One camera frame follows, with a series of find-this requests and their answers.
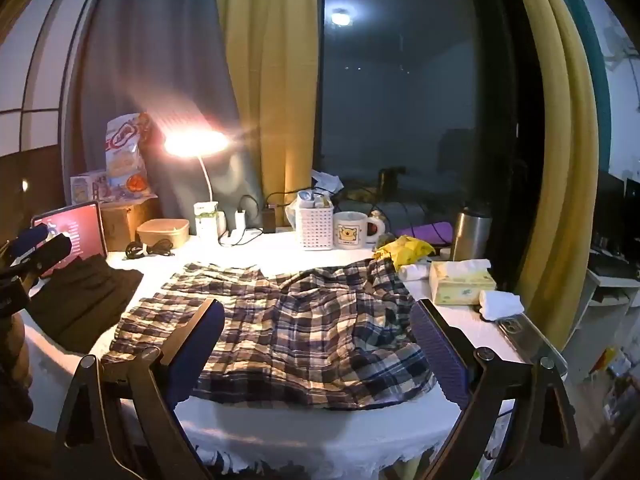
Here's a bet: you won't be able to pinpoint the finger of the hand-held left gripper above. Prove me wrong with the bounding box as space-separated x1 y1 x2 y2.
0 233 74 281
9 223 50 260

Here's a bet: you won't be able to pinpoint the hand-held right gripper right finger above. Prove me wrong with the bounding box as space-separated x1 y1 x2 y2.
409 298 583 480

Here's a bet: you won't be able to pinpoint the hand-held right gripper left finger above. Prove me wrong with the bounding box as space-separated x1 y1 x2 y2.
52 298 226 480

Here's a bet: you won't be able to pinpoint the plaid pants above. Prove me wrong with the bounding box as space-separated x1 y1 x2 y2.
102 257 437 408

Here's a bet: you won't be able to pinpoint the black folded garment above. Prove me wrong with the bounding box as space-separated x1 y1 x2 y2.
29 254 146 356

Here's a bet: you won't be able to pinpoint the tissue box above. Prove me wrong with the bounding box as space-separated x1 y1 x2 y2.
429 259 497 306

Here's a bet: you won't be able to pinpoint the small cartoon box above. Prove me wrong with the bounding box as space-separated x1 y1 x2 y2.
70 171 108 203

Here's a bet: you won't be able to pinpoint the cardboard box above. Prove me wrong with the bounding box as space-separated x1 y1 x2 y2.
100 197 161 252

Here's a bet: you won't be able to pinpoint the white rolled sock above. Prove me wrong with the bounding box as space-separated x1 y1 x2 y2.
479 290 525 321

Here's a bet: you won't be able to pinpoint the white bottle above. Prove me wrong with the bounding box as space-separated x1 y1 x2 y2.
398 263 432 282

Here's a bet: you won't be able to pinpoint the yellow printed packet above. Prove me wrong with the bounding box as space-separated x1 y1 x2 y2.
374 236 436 271

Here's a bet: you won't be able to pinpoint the beige lunch container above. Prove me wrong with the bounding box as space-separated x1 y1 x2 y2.
136 218 191 251

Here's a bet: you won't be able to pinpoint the purple cloth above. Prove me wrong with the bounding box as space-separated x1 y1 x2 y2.
395 222 453 247

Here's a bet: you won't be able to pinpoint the white power strip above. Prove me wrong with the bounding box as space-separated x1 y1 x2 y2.
218 227 263 247

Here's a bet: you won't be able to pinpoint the steel tumbler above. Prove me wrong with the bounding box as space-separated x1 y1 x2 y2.
451 205 493 262

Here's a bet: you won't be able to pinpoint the snack chips bag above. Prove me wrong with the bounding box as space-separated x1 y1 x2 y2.
104 112 153 196

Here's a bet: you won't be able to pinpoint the milk carton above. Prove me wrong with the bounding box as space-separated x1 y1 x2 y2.
194 201 221 239

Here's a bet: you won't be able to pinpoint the white textured tablecloth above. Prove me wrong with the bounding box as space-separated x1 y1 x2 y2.
25 227 531 476

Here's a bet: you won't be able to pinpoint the white bear mug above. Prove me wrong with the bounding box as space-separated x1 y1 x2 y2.
334 211 381 250

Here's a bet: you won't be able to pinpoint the white plastic basket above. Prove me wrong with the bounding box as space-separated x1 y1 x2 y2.
295 203 335 251

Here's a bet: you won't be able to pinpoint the white shelf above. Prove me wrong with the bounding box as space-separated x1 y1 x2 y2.
582 260 640 376

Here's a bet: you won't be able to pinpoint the small black device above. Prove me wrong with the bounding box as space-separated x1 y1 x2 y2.
377 167 406 196

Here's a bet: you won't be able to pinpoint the white desk lamp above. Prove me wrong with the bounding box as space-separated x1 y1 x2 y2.
164 129 232 238

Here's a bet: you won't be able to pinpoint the crumpled white paper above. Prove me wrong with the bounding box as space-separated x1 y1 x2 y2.
311 169 345 195

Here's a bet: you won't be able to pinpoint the wide teal curtain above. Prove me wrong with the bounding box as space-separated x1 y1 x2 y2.
80 0 263 231

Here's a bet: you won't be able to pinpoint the black monitor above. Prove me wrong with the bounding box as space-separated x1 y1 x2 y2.
597 170 640 261

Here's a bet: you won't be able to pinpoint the dark glass window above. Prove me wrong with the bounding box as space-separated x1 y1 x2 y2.
315 0 546 241

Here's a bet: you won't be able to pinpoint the bunched yellow curtain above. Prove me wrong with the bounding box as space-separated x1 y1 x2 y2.
505 0 601 346

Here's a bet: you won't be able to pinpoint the wide yellow curtain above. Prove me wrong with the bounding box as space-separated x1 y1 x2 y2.
216 0 321 211

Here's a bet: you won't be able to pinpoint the bunched teal curtain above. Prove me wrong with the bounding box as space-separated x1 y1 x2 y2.
550 0 613 181

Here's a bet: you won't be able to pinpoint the coiled black cable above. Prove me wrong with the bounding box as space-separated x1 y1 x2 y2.
124 240 176 261

